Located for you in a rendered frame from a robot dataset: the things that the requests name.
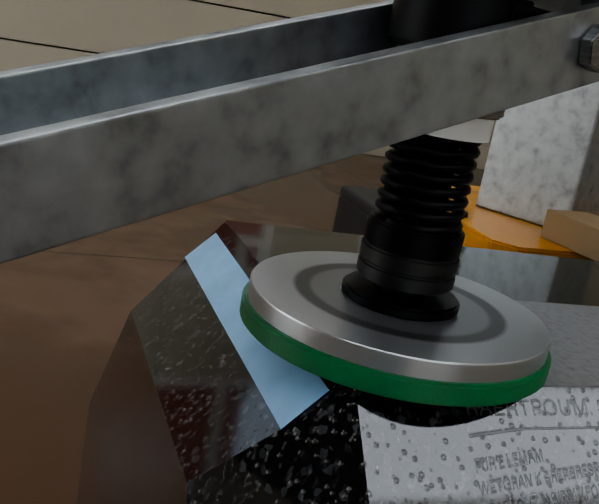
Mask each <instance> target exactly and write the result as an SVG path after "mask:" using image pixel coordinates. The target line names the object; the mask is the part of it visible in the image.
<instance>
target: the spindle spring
mask: <svg viewBox="0 0 599 504"><path fill-rule="evenodd" d="M408 140H413V141H417V142H423V143H428V144H434V145H441V146H449V147H461V148H460V149H461V150H453V149H444V148H436V147H430V146H424V145H419V144H414V143H410V142H408ZM408 140H405V141H402V142H398V143H395V144H392V145H389V146H390V147H392V148H394V149H389V150H388V151H386V152H385V157H386V158H387V159H388V160H390V161H389V162H385V163H384V164H383V166H382V167H383V170H384V171H385V172H387V173H385V174H383V175H381V176H380V181H381V182H382V184H384V185H383V186H380V187H379V188H378V189H377V191H378V194H379V196H381V197H379V198H377V199H376V200H375V205H376V207H377V208H378V209H379V210H381V211H383V212H385V213H388V214H391V215H394V216H397V217H401V218H405V219H409V220H415V221H421V222H428V223H449V225H426V224H419V223H413V222H408V221H403V220H399V219H396V218H393V217H388V218H387V219H386V221H385V222H387V223H389V224H392V225H395V226H398V227H401V228H405V229H409V230H413V231H418V232H423V233H430V234H439V235H452V234H456V233H458V232H460V231H461V229H462V227H463V224H462V222H461V220H462V219H464V218H465V213H466V212H465V210H464V208H465V207H466V206H467V205H468V203H469V201H468V198H467V197H466V196H467V195H469V194H470V193H471V186H470V185H469V184H470V183H472V181H473V180H474V178H475V177H474V175H473V173H472V171H474V170H475V169H476V168H477V162H476V161H475V160H474V159H476V158H478V157H479V155H480V153H481V152H480V150H479V148H478V146H480V145H481V144H482V143H473V142H464V141H457V140H451V139H446V138H440V137H436V136H431V135H426V134H425V135H421V136H418V137H415V138H412V139H408ZM406 153H410V154H415V155H419V156H425V157H431V158H437V159H445V160H458V161H457V162H460V163H451V162H440V161H433V160H427V159H421V158H416V157H412V156H407V155H405V154H406ZM403 165H404V166H408V167H413V168H418V169H423V170H429V171H436V172H445V173H455V174H457V175H455V176H454V175H440V174H432V173H426V172H420V171H415V170H410V169H406V168H402V167H403ZM400 178H403V179H407V180H411V181H416V182H421V183H427V184H434V185H444V186H454V187H456V188H452V187H451V188H440V187H431V186H424V185H418V184H413V183H409V182H405V181H401V180H400ZM397 190H398V191H402V192H406V193H410V194H415V195H420V196H427V197H435V198H446V199H448V201H443V200H431V199H424V198H418V197H413V196H408V195H404V194H400V193H397ZM450 199H454V200H453V201H452V200H450ZM395 203H398V204H401V205H405V206H410V207H415V208H420V209H427V210H436V211H446V212H445V213H434V212H425V211H418V210H412V209H408V208H404V207H400V206H396V205H394V204H395ZM448 211H451V212H448Z"/></svg>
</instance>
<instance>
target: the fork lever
mask: <svg viewBox="0 0 599 504"><path fill-rule="evenodd" d="M393 1H394V0H387V1H382V2H376V3H371V4H366V5H360V6H355V7H349V8H344V9H338V10H333V11H327V12H322V13H316V14H311V15H306V16H300V17H295V18H289V19H284V20H278V21H273V22H267V23H262V24H256V25H251V26H245V27H240V28H235V29H229V30H224V31H218V32H213V33H207V34H202V35H196V36H191V37H185V38H180V39H175V40H169V41H164V42H158V43H153V44H147V45H142V46H136V47H131V48H125V49H120V50H115V51H109V52H104V53H98V54H93V55H87V56H82V57H76V58H71V59H65V60H60V61H54V62H49V63H44V64H38V65H33V66H27V67H22V68H16V69H11V70H5V71H0V264H1V263H5V262H8V261H11V260H14V259H18V258H21V257H24V256H28V255H31V254H34V253H37V252H41V251H44V250H47V249H51V248H54V247H57V246H60V245H64V244H67V243H70V242H74V241H77V240H80V239H83V238H87V237H90V236H93V235H97V234H100V233H103V232H106V231H110V230H113V229H116V228H119V227H123V226H126V225H129V224H133V223H136V222H139V221H142V220H146V219H149V218H152V217H156V216H159V215H162V214H165V213H169V212H172V211H175V210H179V209H182V208H185V207H188V206H192V205H195V204H198V203H202V202H205V201H208V200H211V199H215V198H218V197H221V196H224V195H228V194H231V193H234V192H238V191H241V190H244V189H247V188H251V187H254V186H257V185H261V184H264V183H267V182H270V181H274V180H277V179H280V178H284V177H287V176H290V175H293V174H297V173H300V172H303V171H307V170H310V169H313V168H316V167H320V166H323V165H326V164H329V163H333V162H336V161H339V160H343V159H346V158H349V157H352V156H356V155H359V154H362V153H366V152H369V151H372V150H375V149H379V148H382V147H385V146H389V145H392V144H395V143H398V142H402V141H405V140H408V139H412V138H415V137H418V136H421V135H425V134H428V133H431V132H434V131H438V130H441V129H444V128H448V127H451V126H454V125H457V124H461V123H464V122H467V121H471V120H474V119H477V118H480V117H484V116H487V115H490V114H494V113H497V112H500V111H503V110H507V109H510V108H513V107H517V106H520V105H523V104H526V103H530V102H533V101H536V100H539V99H543V98H546V97H549V96H553V95H556V94H559V93H562V92H566V91H569V90H572V89H576V88H579V87H582V86H585V85H589V84H592V83H595V82H599V0H529V1H532V2H534V3H535V5H534V7H537V8H541V9H545V10H549V11H554V12H550V13H545V14H541V15H537V16H532V17H528V18H523V19H519V20H514V21H510V22H505V23H501V24H496V25H492V26H487V27H483V28H478V29H474V30H469V31H465V32H461V33H456V34H452V35H447V36H443V37H438V38H434V39H429V40H425V41H420V42H416V43H411V44H407V45H402V46H398V47H394V46H397V44H395V43H392V36H388V35H387V31H388V26H389V21H390V16H391V11H392V6H393Z"/></svg>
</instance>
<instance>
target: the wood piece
mask: <svg viewBox="0 0 599 504"><path fill-rule="evenodd" d="M540 236H541V237H543V238H545V239H547V240H549V241H552V242H554V243H556V244H558V245H560V246H563V247H565V248H567V249H569V250H572V251H574V252H576V253H578V254H581V255H583V256H585V257H587V258H589V259H592V260H594V261H599V216H597V215H595V214H592V213H590V212H582V211H568V210H553V209H548V210H547V213H546V216H545V220H544V224H543V227H542V231H541V235H540Z"/></svg>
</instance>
